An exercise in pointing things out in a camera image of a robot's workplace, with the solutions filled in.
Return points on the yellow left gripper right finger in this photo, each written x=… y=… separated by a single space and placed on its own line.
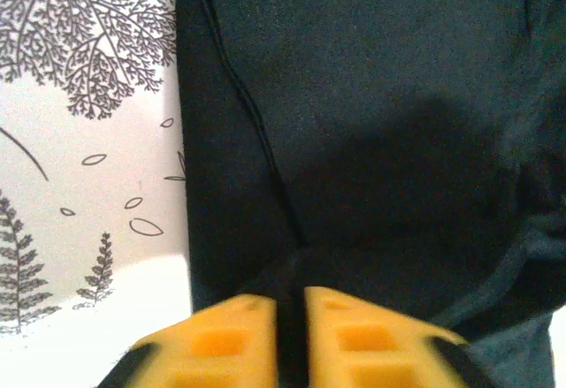
x=367 y=348

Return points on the white floral tablecloth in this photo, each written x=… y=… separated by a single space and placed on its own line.
x=88 y=162

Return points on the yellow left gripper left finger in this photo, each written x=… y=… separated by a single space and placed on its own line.
x=221 y=348

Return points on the black t-shirt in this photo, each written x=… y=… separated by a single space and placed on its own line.
x=376 y=96

